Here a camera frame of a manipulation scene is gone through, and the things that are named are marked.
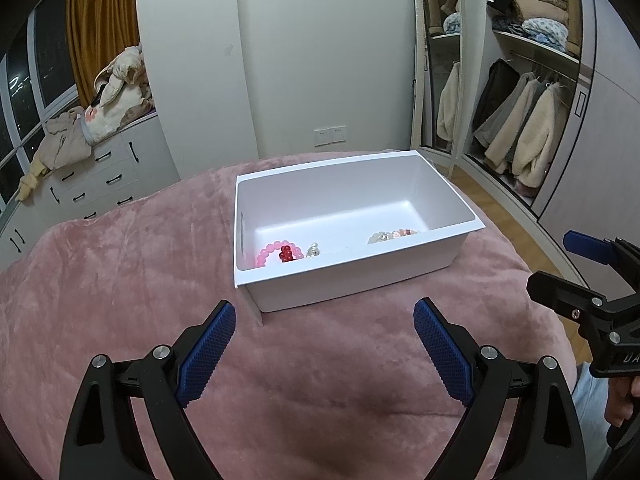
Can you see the person's light blue pants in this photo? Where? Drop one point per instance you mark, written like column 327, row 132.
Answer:
column 592, row 410

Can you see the mustard curtain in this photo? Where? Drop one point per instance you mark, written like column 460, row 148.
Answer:
column 100, row 20

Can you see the white plastic box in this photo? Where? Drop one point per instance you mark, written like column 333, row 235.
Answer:
column 325, row 195

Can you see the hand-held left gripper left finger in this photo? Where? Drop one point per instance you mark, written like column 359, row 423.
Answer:
column 210, row 355

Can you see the white dresser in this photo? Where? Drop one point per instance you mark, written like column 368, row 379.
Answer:
column 115, row 160

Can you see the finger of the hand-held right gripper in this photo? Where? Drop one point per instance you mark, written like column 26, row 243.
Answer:
column 565, row 294
column 585, row 246

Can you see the white wall socket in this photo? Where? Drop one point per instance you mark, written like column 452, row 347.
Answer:
column 338, row 135
column 322, row 137

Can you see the pink plush blanket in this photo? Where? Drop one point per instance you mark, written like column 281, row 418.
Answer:
column 150, row 260

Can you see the white framed standing mirror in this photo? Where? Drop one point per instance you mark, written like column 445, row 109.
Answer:
column 442, row 35

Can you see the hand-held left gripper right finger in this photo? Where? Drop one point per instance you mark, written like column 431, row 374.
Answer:
column 440, row 350

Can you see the stack of folded clothes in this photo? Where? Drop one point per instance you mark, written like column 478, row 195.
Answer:
column 540, row 10

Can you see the open wardrobe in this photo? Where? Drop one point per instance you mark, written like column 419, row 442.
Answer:
column 585, row 110

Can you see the window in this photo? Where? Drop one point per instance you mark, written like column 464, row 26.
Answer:
column 50, row 60

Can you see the dark hanging coat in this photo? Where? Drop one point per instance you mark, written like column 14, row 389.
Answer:
column 497, row 90

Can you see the cream fleece hanging coat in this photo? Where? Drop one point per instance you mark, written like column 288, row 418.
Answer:
column 540, row 140

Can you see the grey hanging coat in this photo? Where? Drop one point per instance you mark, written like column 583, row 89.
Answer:
column 510, row 115

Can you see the person's right hand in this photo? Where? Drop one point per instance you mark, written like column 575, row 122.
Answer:
column 622, row 405

